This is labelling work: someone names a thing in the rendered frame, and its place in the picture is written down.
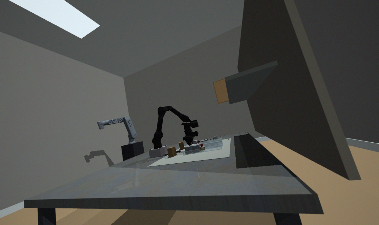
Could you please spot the brown rectangular block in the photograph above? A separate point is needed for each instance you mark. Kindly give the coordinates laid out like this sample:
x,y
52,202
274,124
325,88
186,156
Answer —
x,y
181,145
171,151

